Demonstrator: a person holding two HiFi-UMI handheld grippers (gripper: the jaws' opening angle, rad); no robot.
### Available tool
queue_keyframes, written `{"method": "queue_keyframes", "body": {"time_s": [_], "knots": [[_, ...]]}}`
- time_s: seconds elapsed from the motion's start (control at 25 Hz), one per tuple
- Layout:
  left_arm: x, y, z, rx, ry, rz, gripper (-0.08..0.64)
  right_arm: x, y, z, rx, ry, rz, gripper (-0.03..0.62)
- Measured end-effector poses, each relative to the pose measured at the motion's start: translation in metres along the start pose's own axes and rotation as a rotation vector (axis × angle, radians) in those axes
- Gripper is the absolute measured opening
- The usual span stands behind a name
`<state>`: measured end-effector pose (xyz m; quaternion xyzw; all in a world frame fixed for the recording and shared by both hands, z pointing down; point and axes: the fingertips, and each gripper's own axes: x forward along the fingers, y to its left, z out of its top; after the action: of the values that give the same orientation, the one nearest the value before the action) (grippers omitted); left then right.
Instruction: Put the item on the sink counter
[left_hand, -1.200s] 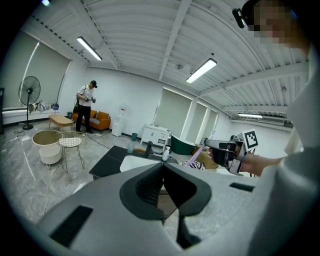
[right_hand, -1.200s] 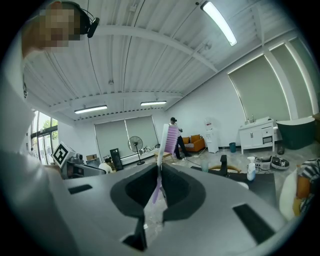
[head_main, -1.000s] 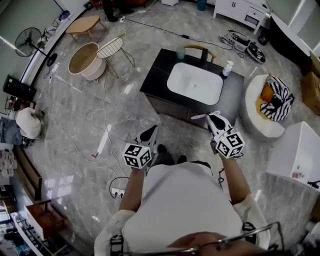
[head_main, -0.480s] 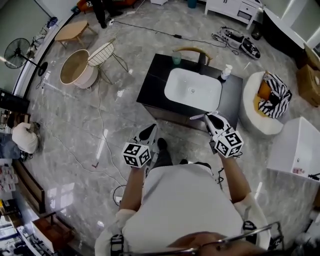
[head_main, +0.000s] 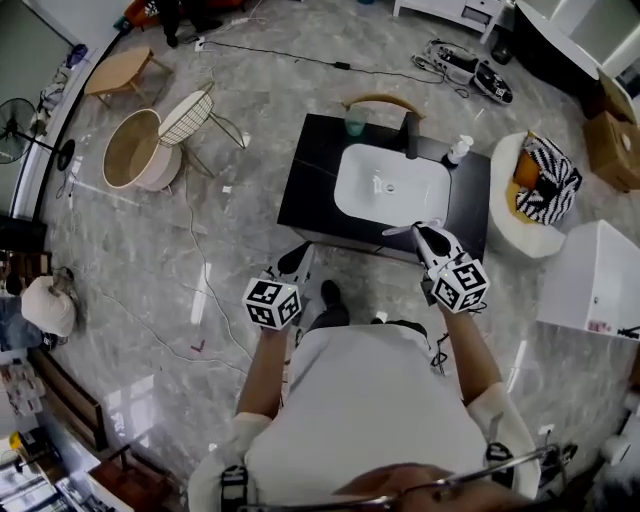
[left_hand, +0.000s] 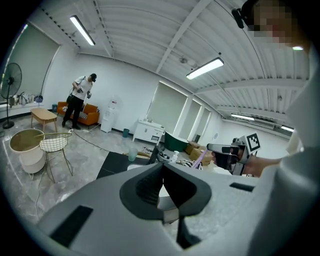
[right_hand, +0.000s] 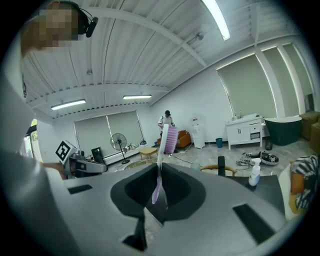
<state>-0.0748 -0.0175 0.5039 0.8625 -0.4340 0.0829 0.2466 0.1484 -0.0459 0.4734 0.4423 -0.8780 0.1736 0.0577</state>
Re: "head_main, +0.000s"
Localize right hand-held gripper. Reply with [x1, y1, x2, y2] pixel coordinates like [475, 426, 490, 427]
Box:
[411, 222, 491, 316]

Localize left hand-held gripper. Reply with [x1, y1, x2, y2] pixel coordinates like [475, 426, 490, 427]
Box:
[241, 241, 316, 332]

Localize person's left forearm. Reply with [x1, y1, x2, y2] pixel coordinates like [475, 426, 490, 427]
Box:
[234, 324, 294, 419]

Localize person's right forearm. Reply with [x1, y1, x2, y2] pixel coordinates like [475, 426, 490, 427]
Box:
[439, 305, 504, 407]

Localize person's black shoe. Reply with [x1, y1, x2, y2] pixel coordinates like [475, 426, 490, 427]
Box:
[319, 278, 344, 311]

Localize round white armchair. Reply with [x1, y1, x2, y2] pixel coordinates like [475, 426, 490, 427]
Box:
[487, 130, 569, 260]

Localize white sink basin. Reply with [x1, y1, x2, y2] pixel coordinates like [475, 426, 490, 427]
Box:
[333, 143, 453, 229]

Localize dark vanity cabinet black top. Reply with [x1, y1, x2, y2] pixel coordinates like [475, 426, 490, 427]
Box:
[276, 112, 493, 265]

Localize white soap pump bottle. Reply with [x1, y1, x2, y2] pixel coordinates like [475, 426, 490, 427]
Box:
[442, 133, 475, 169]

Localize black faucet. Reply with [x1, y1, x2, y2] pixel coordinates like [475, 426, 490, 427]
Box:
[403, 110, 422, 160]

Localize orange cushion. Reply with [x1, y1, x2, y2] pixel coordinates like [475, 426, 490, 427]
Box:
[513, 149, 541, 190]

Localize black white striped blanket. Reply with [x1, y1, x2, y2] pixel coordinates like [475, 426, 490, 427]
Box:
[513, 133, 584, 227]

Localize green translucent cup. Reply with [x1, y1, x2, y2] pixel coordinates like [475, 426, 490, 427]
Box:
[344, 107, 369, 137]

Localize white box cabinet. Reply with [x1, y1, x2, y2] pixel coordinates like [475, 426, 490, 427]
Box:
[534, 218, 640, 341]

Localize person's white shirt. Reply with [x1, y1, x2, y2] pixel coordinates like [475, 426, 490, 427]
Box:
[187, 322, 541, 512]

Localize curved wooden chair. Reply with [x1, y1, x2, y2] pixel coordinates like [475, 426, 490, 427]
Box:
[341, 92, 426, 121]

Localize black white floor device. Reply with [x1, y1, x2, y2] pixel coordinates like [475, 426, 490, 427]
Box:
[472, 59, 515, 106]

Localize round wood top side table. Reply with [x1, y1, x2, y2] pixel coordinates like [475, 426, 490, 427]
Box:
[101, 108, 184, 194]

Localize large cardboard box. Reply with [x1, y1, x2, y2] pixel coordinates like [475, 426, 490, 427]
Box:
[582, 109, 640, 194]

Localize black jar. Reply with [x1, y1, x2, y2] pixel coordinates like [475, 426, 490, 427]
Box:
[490, 37, 514, 66]

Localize person's eyeglasses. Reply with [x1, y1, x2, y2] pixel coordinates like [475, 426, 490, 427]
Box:
[238, 442, 576, 512]

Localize person's face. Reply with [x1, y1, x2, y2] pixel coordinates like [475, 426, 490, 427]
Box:
[332, 462, 506, 512]

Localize small cardboard box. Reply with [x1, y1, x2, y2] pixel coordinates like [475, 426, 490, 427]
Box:
[594, 67, 639, 126]

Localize white vanity cabinet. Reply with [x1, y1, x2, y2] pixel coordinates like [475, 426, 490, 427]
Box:
[392, 0, 506, 34]

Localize white stuffed bag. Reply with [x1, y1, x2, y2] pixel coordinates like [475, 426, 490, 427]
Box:
[20, 274, 77, 339]

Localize dark wooden bench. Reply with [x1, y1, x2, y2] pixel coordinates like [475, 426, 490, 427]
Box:
[27, 344, 109, 454]

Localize wooden coffee table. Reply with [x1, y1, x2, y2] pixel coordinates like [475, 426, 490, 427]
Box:
[83, 46, 174, 110]

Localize brown wooden stool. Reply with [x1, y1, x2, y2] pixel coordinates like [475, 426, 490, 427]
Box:
[87, 444, 174, 512]

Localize wooden shelf rack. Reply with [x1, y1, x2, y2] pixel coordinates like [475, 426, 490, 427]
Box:
[0, 249, 54, 282]

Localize black monitor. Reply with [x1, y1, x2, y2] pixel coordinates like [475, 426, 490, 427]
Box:
[0, 214, 49, 254]

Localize grey cloth bag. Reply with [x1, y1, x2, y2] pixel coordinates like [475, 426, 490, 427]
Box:
[38, 67, 72, 110]

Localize black floor fan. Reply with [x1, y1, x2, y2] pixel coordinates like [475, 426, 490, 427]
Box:
[0, 98, 76, 172]

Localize long white cable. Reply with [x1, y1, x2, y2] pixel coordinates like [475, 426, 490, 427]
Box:
[183, 147, 255, 362]

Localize white wire chair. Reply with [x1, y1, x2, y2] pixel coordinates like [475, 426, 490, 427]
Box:
[157, 82, 251, 179]

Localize grey device with cables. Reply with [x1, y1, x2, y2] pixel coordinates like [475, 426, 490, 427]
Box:
[410, 38, 480, 86]

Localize black cable with adapter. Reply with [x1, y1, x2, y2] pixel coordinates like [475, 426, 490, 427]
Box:
[204, 39, 351, 71]

